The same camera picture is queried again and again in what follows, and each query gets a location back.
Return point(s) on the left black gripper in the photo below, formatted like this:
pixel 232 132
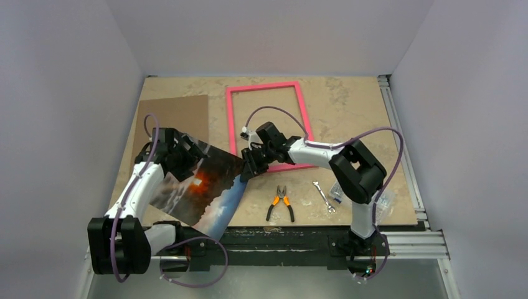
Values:
pixel 193 155

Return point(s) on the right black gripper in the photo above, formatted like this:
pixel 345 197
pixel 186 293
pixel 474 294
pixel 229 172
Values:
pixel 254 161

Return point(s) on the landscape photo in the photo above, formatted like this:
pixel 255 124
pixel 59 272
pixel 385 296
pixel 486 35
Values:
pixel 208 199

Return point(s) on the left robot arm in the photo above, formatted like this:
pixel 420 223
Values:
pixel 118 243

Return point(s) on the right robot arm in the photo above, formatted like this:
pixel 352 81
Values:
pixel 359 173

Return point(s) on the silver wrench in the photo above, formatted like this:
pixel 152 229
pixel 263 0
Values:
pixel 330 208

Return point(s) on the clear screw organizer box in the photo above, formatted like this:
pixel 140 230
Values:
pixel 384 206

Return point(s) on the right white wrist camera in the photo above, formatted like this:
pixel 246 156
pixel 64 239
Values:
pixel 249 135

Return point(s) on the brown frame backing board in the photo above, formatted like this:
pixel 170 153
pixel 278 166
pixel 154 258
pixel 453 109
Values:
pixel 187 114

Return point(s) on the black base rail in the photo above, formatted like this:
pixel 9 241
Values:
pixel 270 246

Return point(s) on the aluminium frame rail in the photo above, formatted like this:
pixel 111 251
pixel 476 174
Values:
pixel 426 244

